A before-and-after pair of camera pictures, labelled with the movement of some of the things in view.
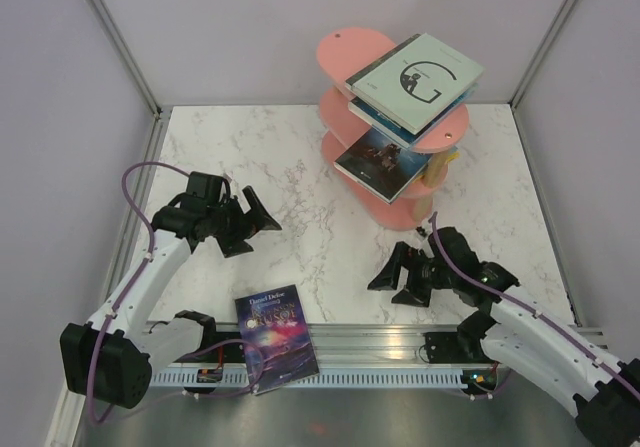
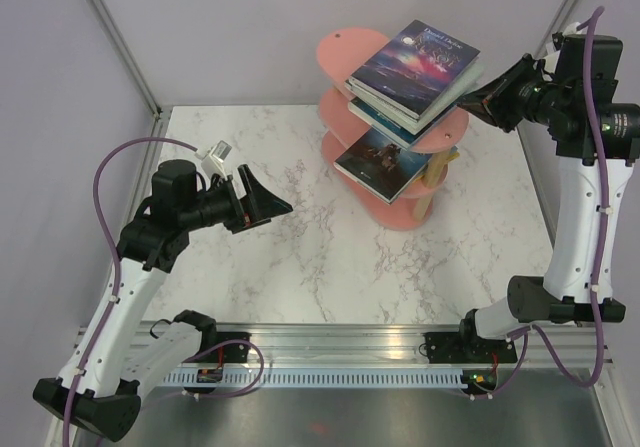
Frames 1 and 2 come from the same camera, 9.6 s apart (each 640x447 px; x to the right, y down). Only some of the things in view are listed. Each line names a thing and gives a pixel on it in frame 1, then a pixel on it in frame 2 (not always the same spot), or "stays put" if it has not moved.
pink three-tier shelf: (341, 53) stays put
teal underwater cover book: (397, 132) stays put
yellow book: (455, 155) stays put
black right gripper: (388, 276) -> (500, 92)
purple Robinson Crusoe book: (274, 321) -> (413, 69)
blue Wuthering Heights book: (380, 164) stays put
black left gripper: (256, 215) -> (257, 207)
